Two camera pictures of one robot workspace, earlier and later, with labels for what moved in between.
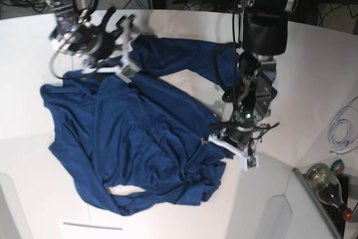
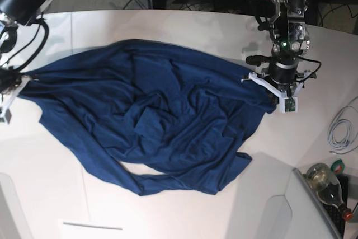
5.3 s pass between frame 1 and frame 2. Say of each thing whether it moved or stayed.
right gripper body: moved
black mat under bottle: stayed
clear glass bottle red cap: stayed
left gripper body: moved
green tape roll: stayed
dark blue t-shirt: moved
